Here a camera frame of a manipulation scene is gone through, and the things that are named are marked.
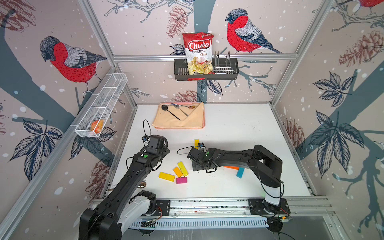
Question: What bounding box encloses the magenta block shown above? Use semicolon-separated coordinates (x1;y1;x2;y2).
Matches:
176;177;188;184

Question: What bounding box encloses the yellow long block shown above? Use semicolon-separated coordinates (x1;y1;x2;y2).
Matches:
159;172;176;182

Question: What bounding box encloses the black ladle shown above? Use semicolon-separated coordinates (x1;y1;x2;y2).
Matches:
161;105;180;121

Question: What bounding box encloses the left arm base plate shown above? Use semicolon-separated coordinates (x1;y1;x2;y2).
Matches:
151;200;171;217

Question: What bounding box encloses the red cassava chips bag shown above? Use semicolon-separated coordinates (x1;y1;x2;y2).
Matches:
183;33;214;75

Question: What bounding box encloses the teal long block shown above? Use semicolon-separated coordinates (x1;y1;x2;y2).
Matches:
236;168;245;179

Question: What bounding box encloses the black wire rack basket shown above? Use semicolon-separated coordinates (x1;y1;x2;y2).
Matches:
174;54;239;81

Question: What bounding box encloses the wooden spoon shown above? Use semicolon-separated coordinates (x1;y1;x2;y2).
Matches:
178;105;196;110

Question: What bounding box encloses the lime yellow block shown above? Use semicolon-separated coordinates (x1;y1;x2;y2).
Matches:
178;162;189;177

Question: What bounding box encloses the white wire wall basket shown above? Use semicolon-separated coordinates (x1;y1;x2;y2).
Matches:
75;73;128;138

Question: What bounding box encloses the beige folded cloth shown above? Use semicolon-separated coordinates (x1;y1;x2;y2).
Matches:
151;102;205;130

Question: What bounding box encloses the orange small block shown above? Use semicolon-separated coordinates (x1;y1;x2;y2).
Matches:
173;167;184;178

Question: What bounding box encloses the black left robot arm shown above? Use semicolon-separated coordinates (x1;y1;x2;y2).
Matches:
78;135;170;240

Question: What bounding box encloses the copper spoon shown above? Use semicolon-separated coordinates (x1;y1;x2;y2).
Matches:
138;181;147;189

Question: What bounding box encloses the orange fruit in basket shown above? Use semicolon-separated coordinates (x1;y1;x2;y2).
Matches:
90;120;104;134

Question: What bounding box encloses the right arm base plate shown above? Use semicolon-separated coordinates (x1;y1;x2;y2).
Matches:
248;198;291;217

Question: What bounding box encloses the aluminium rail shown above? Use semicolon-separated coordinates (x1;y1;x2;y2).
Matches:
163;196;336;219

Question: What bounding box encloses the orange long block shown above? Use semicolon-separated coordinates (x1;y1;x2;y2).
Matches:
224;166;239;171

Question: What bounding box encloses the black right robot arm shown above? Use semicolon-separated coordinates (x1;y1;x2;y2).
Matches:
187;145;285;210

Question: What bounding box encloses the pink tray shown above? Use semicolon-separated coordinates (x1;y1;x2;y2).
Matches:
154;102;207;130

